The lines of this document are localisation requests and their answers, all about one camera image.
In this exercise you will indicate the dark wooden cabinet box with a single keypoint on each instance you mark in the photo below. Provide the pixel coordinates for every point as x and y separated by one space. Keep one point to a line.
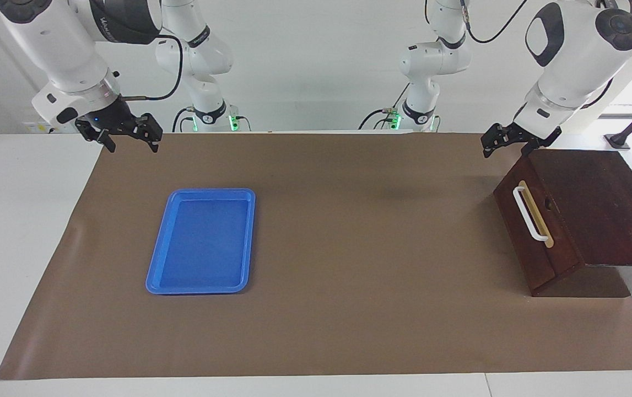
602 193

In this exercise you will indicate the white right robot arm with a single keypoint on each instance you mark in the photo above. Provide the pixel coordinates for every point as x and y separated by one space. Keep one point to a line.
59 49

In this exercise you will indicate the brown paper table mat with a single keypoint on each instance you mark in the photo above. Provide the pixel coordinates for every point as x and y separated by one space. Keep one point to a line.
360 275

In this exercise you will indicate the yellow wall label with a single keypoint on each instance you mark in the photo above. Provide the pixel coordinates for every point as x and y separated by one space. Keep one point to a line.
40 128

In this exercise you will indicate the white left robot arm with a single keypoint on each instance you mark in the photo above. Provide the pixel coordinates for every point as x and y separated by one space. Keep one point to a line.
574 60

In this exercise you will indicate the blue plastic tray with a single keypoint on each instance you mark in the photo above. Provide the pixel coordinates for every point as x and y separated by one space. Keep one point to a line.
194 237

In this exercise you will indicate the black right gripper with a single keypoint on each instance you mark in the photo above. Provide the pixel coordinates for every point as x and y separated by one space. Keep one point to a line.
111 117

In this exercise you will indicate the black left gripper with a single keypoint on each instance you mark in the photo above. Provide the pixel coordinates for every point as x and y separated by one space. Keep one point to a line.
522 134

